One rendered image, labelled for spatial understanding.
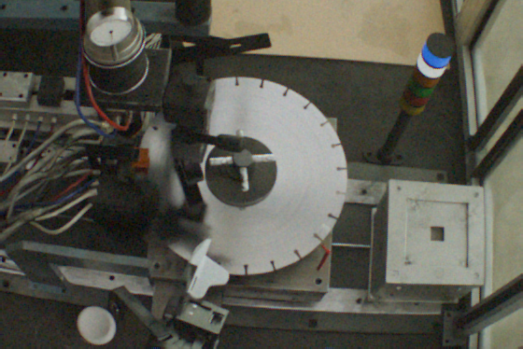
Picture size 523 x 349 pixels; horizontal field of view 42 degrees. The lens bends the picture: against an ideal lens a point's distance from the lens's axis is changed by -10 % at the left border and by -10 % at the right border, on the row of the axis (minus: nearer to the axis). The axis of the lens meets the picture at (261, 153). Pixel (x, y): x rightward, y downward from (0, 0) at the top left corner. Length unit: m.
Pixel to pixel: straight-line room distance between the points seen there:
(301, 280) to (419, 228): 0.21
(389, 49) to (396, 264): 0.52
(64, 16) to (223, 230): 0.43
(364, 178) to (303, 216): 0.28
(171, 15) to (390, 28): 0.56
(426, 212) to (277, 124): 0.29
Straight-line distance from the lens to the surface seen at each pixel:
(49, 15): 1.22
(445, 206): 1.26
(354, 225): 1.36
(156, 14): 1.19
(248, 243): 1.13
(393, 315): 1.34
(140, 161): 1.15
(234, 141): 0.88
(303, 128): 1.20
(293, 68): 1.49
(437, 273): 1.22
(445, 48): 1.08
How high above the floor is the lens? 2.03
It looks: 66 degrees down
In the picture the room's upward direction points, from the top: 10 degrees clockwise
